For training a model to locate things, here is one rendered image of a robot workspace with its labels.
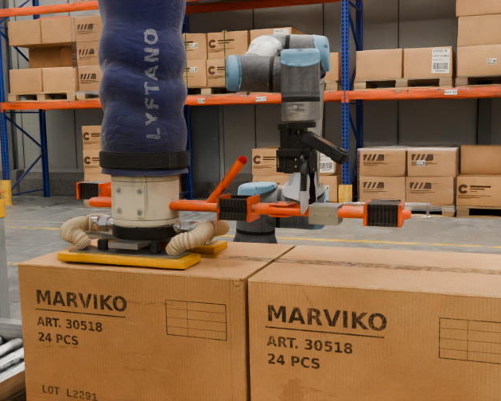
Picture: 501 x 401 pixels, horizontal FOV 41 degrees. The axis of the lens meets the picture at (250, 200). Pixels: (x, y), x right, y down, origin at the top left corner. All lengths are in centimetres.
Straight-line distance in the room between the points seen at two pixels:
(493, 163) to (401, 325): 785
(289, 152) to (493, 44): 729
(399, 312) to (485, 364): 19
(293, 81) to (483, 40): 727
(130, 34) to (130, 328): 68
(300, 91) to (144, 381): 76
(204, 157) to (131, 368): 928
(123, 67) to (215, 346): 68
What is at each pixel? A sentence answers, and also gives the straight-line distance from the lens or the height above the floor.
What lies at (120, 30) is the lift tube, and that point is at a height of 150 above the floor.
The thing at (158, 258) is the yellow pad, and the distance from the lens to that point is 159.
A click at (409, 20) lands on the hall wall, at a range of 1014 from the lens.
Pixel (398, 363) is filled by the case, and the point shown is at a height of 79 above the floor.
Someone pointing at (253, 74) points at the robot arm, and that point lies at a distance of 166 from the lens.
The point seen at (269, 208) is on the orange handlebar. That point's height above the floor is 108.
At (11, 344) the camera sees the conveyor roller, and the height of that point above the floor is 54.
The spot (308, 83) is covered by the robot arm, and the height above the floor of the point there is 136.
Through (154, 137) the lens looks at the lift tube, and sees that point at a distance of 161.
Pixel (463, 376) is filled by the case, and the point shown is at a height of 78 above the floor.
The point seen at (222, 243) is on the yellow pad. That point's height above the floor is 96.
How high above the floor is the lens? 129
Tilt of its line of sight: 7 degrees down
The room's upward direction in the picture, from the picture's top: 1 degrees counter-clockwise
